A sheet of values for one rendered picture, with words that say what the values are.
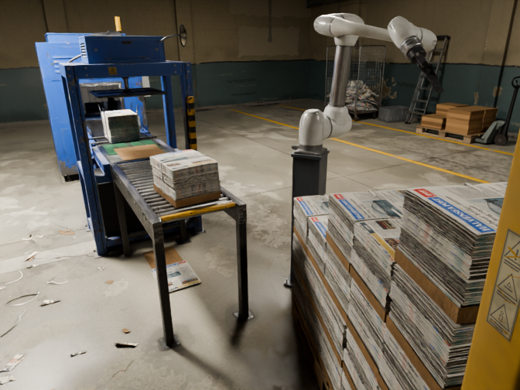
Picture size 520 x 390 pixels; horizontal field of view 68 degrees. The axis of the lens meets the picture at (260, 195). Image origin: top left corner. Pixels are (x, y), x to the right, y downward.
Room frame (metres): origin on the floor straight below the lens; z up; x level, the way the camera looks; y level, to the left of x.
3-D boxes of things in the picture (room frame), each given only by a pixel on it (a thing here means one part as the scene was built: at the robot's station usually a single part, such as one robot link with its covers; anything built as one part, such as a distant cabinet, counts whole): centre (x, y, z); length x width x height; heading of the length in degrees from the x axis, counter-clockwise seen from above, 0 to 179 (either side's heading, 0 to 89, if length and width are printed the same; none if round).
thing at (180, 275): (2.59, 0.65, 0.01); 0.37 x 0.28 x 0.01; 29
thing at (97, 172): (3.45, 1.13, 0.38); 0.94 x 0.69 x 0.63; 119
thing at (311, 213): (1.59, -0.48, 0.42); 1.17 x 0.39 x 0.83; 9
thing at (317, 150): (2.53, -0.32, 1.03); 0.22 x 0.18 x 0.06; 65
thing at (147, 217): (2.44, 0.86, 0.74); 1.34 x 0.05 x 0.12; 29
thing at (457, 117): (7.60, -3.87, 0.28); 1.20 x 0.83 x 0.57; 29
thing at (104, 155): (3.45, 1.13, 0.75); 0.70 x 0.65 x 0.10; 29
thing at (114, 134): (3.95, 1.41, 0.93); 0.38 x 0.30 x 0.26; 29
